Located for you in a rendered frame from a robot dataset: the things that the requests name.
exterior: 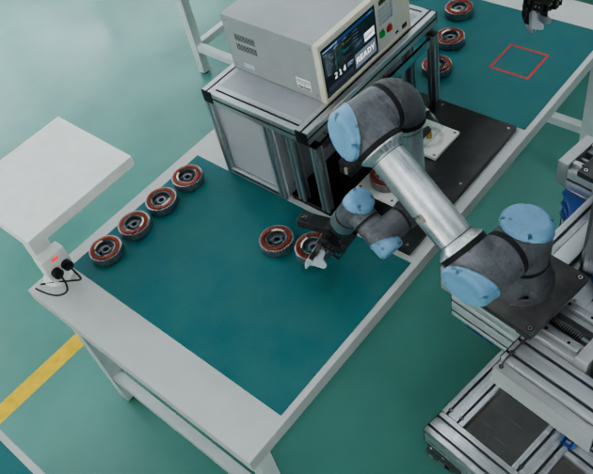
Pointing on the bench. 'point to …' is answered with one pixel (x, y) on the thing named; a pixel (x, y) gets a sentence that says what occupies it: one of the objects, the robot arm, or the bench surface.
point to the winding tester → (304, 38)
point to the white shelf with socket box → (49, 191)
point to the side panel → (248, 150)
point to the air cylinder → (349, 166)
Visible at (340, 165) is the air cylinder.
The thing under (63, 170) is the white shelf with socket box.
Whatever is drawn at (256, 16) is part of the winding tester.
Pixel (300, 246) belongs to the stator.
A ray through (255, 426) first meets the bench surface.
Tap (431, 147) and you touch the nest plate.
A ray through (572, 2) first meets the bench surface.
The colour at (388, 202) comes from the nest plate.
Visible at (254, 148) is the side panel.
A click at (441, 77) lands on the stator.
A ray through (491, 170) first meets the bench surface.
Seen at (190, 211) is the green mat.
